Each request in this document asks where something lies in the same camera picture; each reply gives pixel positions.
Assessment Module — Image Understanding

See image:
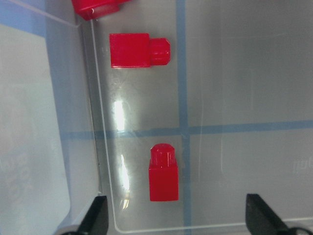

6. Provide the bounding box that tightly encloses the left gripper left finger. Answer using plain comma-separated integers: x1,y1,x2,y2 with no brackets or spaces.
77,196,109,235

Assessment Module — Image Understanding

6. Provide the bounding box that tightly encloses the red block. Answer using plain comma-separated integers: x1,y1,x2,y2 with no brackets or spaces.
149,143,179,202
71,0,128,21
109,33,171,68

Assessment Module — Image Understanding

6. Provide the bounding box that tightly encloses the red block in box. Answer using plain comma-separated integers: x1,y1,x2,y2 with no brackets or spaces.
109,33,171,68
71,0,128,21

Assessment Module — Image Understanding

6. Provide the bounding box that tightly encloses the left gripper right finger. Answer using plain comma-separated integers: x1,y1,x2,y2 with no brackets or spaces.
246,194,289,235

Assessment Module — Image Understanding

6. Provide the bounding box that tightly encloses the clear plastic storage box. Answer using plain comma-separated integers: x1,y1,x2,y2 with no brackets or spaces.
0,0,313,235

